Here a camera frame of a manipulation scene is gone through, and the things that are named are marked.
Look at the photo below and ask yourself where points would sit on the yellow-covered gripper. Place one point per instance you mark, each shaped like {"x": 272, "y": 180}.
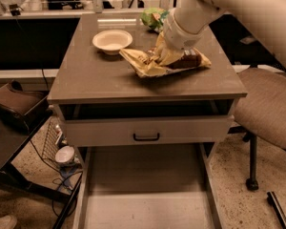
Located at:
{"x": 178, "y": 36}

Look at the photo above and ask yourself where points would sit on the brown chip bag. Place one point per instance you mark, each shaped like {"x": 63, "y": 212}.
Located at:
{"x": 148, "y": 64}

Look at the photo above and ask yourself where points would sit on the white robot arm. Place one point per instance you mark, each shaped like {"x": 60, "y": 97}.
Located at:
{"x": 264, "y": 19}

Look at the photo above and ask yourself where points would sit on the green chip bag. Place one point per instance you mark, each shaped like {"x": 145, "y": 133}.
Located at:
{"x": 154, "y": 18}

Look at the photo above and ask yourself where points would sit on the grey drawer cabinet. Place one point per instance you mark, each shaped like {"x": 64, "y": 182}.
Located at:
{"x": 93, "y": 85}

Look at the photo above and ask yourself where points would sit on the open middle drawer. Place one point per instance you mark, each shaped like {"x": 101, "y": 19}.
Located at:
{"x": 147, "y": 187}

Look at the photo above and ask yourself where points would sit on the brown bag on side table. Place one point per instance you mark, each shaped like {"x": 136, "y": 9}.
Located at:
{"x": 21, "y": 109}

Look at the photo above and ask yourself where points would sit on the white paper bowl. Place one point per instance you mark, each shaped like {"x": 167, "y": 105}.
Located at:
{"x": 111, "y": 42}

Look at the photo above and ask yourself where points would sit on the beige office chair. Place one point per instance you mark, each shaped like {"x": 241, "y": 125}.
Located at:
{"x": 262, "y": 112}

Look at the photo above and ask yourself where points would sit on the white cup on floor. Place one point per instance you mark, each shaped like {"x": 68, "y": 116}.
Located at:
{"x": 65, "y": 156}

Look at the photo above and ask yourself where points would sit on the black bar on floor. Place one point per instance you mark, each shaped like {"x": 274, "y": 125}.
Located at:
{"x": 273, "y": 201}

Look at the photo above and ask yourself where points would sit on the black side table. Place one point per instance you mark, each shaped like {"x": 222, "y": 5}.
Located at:
{"x": 11, "y": 144}

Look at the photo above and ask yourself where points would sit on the white shoe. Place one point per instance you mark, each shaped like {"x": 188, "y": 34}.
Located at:
{"x": 8, "y": 222}

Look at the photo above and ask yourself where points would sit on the top drawer with black handle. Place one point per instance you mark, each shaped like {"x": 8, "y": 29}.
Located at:
{"x": 144, "y": 131}

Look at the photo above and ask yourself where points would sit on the wire basket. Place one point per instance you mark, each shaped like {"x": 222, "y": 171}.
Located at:
{"x": 53, "y": 142}

